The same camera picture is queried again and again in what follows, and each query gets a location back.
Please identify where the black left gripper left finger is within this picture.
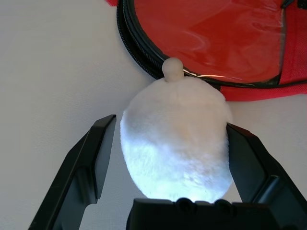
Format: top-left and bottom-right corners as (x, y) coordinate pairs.
(28, 114), (117, 230)

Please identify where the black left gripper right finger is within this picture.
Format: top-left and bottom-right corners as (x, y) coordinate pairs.
(225, 122), (307, 230)

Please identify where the white grey plush toy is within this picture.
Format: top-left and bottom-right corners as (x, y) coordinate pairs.
(119, 57), (234, 201)

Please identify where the red black paddle case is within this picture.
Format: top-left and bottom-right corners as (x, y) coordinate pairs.
(105, 0), (307, 103)

